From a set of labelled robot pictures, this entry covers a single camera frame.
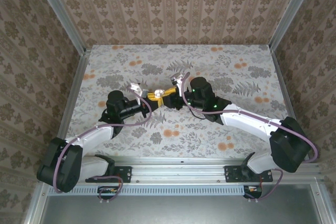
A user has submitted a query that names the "black connector module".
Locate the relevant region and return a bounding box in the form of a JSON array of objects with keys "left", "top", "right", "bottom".
[
  {"left": 243, "top": 186, "right": 263, "bottom": 199},
  {"left": 97, "top": 186, "right": 119, "bottom": 200}
]

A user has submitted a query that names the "grey metal sheet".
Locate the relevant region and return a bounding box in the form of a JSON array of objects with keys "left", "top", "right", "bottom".
[{"left": 39, "top": 185, "right": 326, "bottom": 224}]

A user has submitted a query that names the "aluminium side rail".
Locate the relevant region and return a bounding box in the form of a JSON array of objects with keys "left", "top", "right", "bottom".
[
  {"left": 49, "top": 48, "right": 92, "bottom": 166},
  {"left": 270, "top": 49, "right": 310, "bottom": 163}
]

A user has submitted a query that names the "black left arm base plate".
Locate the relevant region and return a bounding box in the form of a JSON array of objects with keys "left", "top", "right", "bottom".
[{"left": 113, "top": 165, "right": 132, "bottom": 183}]

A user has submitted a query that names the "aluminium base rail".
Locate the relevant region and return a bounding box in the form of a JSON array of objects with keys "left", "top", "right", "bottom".
[{"left": 78, "top": 155, "right": 325, "bottom": 184}]

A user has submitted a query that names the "grey slotted cable duct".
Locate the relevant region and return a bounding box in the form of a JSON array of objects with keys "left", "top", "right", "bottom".
[{"left": 47, "top": 184, "right": 247, "bottom": 196}]

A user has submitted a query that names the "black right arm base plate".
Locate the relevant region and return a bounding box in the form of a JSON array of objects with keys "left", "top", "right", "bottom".
[{"left": 224, "top": 165, "right": 274, "bottom": 183}]

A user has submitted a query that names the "aluminium corner post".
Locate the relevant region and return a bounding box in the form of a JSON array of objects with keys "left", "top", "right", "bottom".
[
  {"left": 30, "top": 0, "right": 87, "bottom": 56},
  {"left": 269, "top": 0, "right": 321, "bottom": 51}
]

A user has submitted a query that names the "aluminium lower frame bar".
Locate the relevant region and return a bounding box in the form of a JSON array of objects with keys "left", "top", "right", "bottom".
[
  {"left": 311, "top": 182, "right": 336, "bottom": 224},
  {"left": 23, "top": 183, "right": 49, "bottom": 224}
]

